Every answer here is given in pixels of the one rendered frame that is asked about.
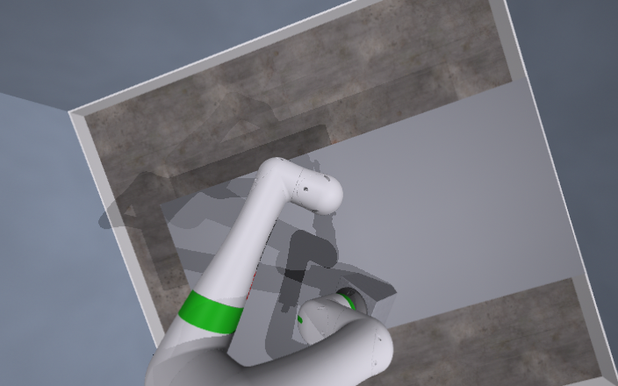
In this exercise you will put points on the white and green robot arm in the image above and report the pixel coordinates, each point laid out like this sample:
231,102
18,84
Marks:
193,352

